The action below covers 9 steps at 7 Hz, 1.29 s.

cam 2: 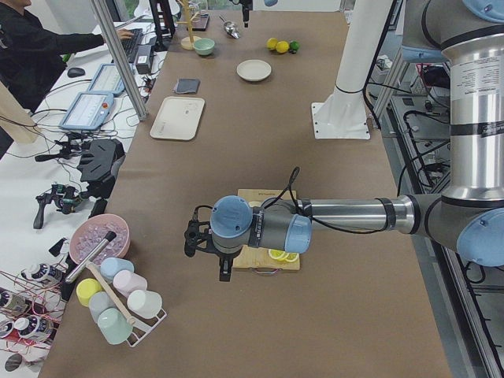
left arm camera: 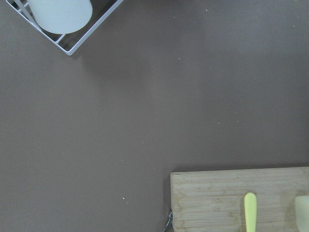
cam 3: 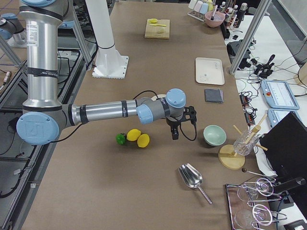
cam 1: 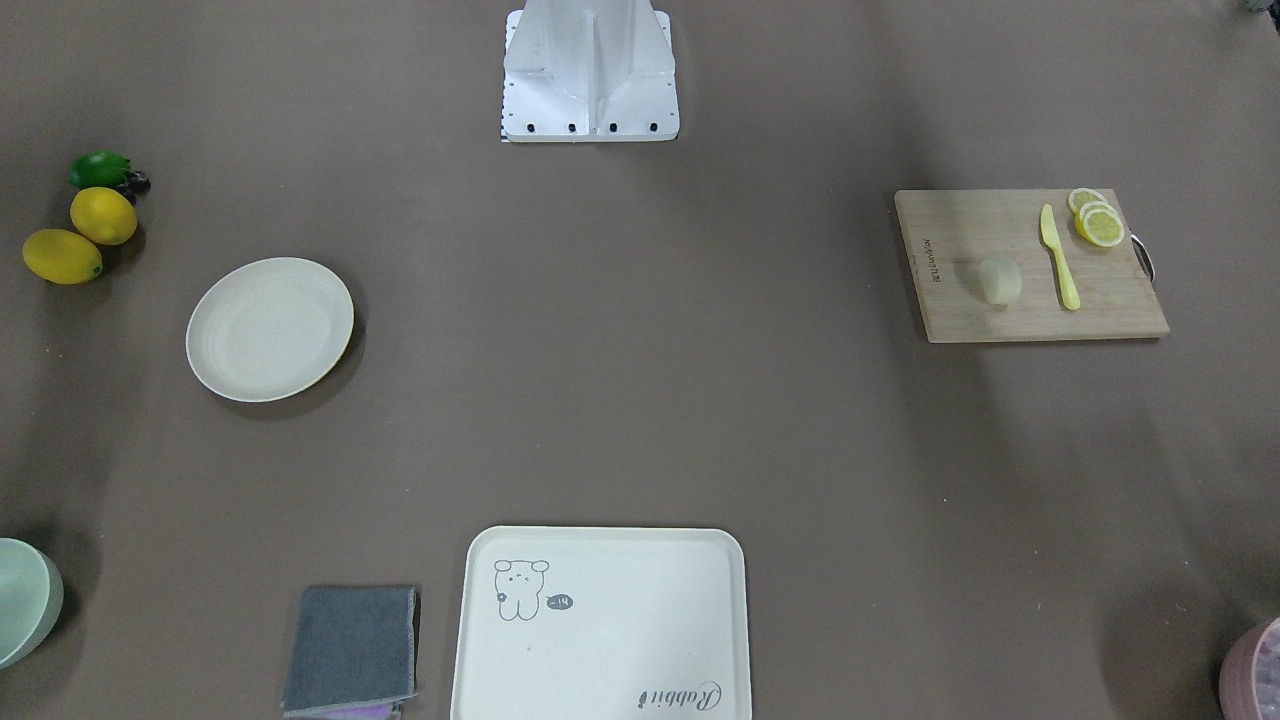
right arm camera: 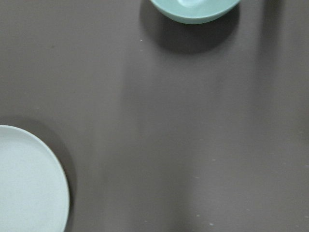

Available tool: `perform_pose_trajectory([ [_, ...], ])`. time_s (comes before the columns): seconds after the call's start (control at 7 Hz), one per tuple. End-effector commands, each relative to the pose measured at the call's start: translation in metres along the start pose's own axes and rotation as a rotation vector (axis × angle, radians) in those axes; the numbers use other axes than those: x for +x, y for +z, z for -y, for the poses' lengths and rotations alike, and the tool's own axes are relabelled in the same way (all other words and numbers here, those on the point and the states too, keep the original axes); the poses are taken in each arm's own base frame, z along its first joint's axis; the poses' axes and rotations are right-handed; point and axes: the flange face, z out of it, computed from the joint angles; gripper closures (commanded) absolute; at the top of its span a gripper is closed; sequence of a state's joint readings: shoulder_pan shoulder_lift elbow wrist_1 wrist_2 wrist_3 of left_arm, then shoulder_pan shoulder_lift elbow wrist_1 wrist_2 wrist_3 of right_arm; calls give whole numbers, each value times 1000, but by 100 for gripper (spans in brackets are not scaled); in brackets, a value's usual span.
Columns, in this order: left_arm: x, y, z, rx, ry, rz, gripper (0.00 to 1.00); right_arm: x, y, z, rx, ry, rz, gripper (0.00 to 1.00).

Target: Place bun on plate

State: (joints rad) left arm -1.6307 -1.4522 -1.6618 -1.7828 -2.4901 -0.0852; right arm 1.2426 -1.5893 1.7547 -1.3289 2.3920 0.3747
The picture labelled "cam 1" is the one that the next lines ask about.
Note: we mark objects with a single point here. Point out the pink ice bucket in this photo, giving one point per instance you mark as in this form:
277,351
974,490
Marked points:
1249,675

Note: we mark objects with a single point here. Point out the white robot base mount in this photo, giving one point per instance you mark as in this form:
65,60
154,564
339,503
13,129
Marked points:
589,71

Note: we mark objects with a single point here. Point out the yellow plastic knife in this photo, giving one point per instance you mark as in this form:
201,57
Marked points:
1065,282

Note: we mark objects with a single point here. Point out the cream rabbit tray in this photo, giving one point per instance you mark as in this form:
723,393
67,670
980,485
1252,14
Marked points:
603,623

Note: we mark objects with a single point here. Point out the cream round plate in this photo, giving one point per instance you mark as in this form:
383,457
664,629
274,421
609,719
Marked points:
270,330

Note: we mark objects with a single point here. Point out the green lime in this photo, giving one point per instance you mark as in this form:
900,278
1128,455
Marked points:
103,168

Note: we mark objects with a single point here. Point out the yellow lemon outer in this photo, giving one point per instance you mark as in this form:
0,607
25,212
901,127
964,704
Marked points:
62,257

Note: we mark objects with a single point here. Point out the grey folded cloth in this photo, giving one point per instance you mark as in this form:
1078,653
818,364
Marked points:
353,654

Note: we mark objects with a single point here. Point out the white steamed bun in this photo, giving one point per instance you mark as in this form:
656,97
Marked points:
1000,281

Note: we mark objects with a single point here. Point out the lemon slices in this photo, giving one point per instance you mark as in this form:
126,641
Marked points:
1096,220

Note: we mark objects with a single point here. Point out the wooden cutting board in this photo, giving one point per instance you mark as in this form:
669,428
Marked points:
948,233

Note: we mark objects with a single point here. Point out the dark cherries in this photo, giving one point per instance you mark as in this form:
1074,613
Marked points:
135,184

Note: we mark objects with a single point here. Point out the mint green bowl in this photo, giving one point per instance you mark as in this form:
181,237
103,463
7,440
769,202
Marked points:
32,593

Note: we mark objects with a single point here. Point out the yellow lemon near plate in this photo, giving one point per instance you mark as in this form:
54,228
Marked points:
103,216

